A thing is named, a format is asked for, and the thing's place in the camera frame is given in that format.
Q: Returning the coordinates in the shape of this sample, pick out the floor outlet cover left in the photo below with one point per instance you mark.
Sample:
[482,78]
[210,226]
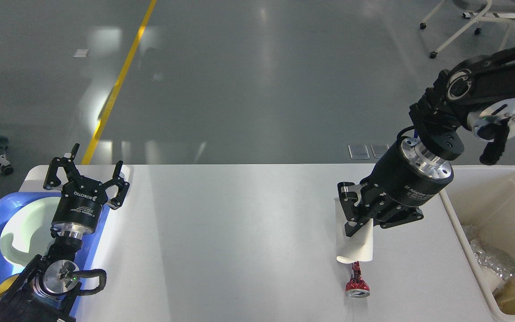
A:
[358,152]

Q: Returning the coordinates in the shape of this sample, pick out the beige waste bin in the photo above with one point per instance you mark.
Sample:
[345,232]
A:
[483,196]

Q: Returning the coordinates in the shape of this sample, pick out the white paper cup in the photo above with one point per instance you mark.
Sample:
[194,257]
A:
[493,279]
[359,247]

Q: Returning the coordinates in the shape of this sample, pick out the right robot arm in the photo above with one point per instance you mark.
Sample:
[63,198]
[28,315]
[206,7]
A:
[477,95]

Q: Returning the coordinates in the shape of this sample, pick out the dark grey mug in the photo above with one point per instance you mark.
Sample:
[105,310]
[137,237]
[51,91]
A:
[7,283]

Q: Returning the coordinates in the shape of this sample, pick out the foil sheet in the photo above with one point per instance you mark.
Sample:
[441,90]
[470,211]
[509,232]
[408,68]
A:
[493,258]

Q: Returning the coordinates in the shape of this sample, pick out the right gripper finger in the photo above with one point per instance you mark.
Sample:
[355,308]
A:
[398,215]
[363,206]

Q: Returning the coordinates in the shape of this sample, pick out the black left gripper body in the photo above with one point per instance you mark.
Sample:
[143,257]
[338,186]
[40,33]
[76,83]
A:
[79,209]

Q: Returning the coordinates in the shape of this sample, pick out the floor outlet cover right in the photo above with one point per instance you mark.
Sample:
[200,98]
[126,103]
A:
[379,150]

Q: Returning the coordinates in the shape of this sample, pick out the floor outlet cover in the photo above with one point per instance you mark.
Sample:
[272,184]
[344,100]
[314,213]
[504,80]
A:
[358,152]
[379,150]

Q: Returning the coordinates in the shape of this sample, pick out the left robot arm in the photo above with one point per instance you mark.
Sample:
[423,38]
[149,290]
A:
[47,288]

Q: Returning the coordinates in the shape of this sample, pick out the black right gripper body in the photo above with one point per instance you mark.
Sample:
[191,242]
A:
[404,174]

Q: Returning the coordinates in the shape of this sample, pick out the crushed red soda can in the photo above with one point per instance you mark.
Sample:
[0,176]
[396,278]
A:
[356,287]

